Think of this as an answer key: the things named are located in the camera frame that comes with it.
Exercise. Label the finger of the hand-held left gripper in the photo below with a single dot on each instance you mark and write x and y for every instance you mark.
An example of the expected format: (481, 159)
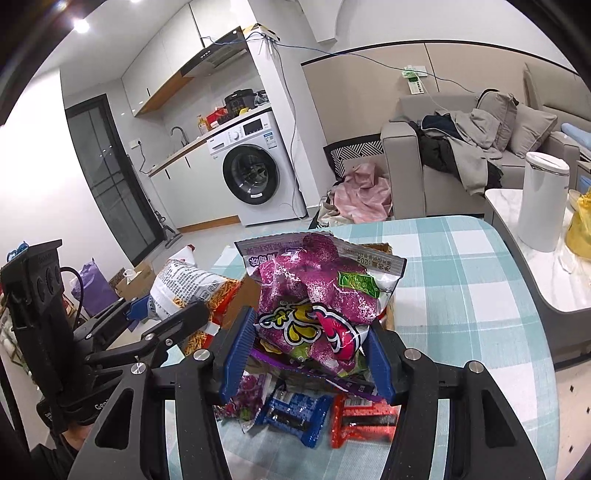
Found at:
(184, 318)
(138, 308)

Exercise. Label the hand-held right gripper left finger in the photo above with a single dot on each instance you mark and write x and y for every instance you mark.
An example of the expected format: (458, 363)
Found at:
(235, 360)

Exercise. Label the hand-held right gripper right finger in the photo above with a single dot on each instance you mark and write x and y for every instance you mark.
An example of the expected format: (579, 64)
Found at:
(381, 364)

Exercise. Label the small purple snack bag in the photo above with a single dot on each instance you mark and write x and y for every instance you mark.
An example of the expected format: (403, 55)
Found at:
(247, 392)

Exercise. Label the orange sticks snack bag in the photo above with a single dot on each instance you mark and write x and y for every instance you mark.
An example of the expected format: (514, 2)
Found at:
(184, 281)

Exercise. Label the orange-red snack packet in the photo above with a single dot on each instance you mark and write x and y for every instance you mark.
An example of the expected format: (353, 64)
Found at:
(360, 415)

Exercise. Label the brown cardboard box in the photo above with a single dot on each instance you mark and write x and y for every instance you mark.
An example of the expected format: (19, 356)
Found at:
(248, 288)

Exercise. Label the blue snack packet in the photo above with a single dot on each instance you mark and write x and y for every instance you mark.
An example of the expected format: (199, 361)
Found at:
(291, 410)

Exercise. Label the purple snack bag yellow letters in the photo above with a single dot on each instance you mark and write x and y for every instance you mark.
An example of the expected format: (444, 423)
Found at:
(314, 286)

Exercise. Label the person's left hand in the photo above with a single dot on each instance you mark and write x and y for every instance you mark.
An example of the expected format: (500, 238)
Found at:
(77, 438)

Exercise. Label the cardboard box with cat print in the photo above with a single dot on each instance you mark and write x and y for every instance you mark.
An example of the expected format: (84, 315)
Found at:
(138, 281)

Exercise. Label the floor mop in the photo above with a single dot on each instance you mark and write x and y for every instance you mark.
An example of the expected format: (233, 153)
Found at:
(173, 237)

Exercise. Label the teal checked tablecloth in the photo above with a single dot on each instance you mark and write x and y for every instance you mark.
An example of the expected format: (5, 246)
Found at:
(452, 286)

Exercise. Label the black framed glass door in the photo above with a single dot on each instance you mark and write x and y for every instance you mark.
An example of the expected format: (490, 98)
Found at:
(106, 184)

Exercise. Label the white kitchen base cabinet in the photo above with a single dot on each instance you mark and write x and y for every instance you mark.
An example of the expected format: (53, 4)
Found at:
(194, 184)

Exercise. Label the white washing machine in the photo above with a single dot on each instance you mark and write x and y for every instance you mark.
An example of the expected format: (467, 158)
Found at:
(258, 175)

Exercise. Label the pink cloth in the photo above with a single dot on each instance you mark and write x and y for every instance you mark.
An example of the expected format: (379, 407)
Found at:
(364, 194)

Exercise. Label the kitchen faucet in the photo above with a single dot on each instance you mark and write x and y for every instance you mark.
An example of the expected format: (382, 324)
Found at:
(186, 138)

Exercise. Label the grey sofa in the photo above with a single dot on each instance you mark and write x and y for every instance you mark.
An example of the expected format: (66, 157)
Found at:
(406, 175)

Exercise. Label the yellow bottle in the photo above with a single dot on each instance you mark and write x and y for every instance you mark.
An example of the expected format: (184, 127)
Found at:
(201, 125)

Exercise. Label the red box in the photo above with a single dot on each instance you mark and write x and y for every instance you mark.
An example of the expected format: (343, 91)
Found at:
(214, 117)

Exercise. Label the black white patterned basket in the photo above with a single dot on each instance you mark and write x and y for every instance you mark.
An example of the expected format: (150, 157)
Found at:
(355, 150)

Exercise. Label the black pressure cooker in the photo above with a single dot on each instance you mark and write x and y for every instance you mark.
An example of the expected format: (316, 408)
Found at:
(238, 101)

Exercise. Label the white trash bin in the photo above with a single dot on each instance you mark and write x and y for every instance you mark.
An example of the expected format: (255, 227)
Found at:
(542, 203)

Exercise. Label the pile of clothes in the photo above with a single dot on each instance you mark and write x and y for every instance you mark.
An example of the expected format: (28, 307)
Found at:
(466, 152)

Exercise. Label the grey plastic bag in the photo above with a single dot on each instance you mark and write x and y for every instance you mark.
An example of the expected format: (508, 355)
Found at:
(261, 98)

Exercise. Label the yellow plastic bag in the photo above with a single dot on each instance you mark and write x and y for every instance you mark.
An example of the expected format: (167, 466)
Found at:
(581, 230)

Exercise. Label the range hood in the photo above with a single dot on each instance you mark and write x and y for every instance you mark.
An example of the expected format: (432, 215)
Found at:
(217, 55)

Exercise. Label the dark grey pillow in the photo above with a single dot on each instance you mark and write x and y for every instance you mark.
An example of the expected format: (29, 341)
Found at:
(501, 115)

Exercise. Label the light grey pillow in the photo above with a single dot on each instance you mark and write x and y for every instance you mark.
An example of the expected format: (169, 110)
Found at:
(533, 131)

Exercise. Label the round ceiling light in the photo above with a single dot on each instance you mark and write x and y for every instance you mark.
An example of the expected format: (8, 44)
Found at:
(81, 25)

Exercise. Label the white router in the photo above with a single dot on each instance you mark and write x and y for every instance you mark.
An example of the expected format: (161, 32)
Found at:
(268, 33)

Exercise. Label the light blue pillow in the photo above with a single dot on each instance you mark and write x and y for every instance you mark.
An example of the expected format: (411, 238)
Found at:
(579, 136)

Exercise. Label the white wall cabinet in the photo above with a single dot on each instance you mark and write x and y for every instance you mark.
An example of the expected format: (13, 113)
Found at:
(161, 55)

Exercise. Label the green white wall device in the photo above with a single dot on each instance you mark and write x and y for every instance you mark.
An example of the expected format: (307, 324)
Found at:
(414, 83)

